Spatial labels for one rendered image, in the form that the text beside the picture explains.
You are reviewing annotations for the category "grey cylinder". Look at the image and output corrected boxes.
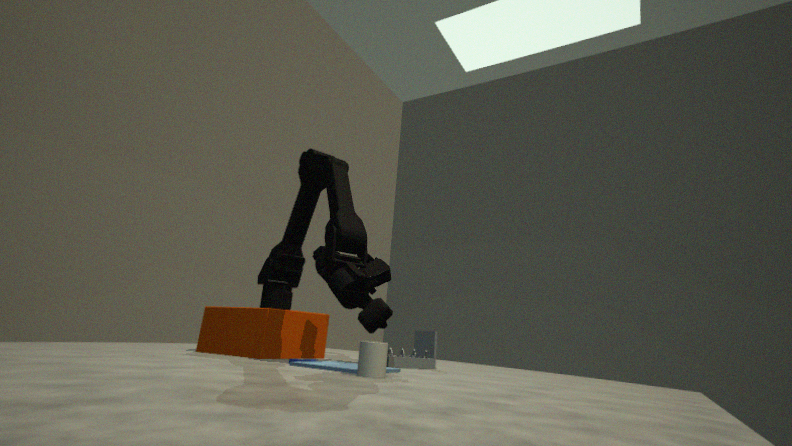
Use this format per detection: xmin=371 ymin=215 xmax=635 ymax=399
xmin=357 ymin=341 xmax=388 ymax=379

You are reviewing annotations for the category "grey dish rack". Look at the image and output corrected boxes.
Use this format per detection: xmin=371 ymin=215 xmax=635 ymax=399
xmin=386 ymin=331 xmax=437 ymax=369

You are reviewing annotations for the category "light blue flat mat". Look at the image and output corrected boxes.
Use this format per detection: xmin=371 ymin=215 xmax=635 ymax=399
xmin=290 ymin=361 xmax=401 ymax=373

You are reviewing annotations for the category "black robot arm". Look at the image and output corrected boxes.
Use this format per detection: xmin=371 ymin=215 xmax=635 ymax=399
xmin=258 ymin=149 xmax=391 ymax=310

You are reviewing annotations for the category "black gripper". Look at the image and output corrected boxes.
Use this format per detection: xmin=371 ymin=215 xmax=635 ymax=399
xmin=358 ymin=295 xmax=393 ymax=334

